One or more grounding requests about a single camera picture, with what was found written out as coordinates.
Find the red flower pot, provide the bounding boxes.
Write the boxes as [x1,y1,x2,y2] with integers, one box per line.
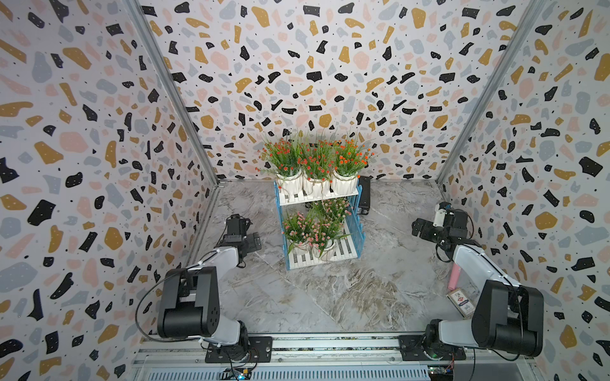
[298,140,335,198]
[260,137,303,198]

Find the black ribbed carrying case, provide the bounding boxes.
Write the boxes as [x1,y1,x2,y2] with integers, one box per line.
[358,176,371,215]

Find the small printed card box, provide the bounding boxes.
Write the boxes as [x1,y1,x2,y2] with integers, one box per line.
[447,288,476,319]

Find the right aluminium corner post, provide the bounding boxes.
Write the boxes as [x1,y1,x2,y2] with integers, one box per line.
[435,0,544,187]

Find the left aluminium corner post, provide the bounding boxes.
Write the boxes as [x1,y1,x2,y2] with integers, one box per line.
[123,0,219,187]

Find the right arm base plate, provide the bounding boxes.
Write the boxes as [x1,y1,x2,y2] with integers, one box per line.
[398,334,466,361]

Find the pink flower pot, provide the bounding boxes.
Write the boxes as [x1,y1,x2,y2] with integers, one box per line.
[311,197,353,225]
[283,212,314,253]
[311,221,349,261]

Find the aluminium corner post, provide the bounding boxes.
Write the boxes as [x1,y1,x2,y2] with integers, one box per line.
[435,0,544,187]
[123,0,219,187]

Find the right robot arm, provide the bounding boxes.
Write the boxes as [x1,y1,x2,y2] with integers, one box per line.
[411,202,544,360]

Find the blue white two-tier rack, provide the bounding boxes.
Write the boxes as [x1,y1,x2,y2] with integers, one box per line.
[274,179,370,270]

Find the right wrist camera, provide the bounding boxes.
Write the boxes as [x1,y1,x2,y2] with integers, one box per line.
[433,202,451,227]

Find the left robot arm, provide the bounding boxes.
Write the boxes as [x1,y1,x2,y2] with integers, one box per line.
[135,214,261,364]

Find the pink toy microphone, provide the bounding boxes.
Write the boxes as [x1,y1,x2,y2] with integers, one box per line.
[447,263,462,291]

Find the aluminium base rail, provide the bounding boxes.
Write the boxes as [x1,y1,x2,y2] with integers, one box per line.
[127,333,543,380]

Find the orange flower pot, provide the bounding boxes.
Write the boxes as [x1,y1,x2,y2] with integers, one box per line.
[331,139,375,196]

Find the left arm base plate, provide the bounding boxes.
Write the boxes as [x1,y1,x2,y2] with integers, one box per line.
[205,336,273,364]

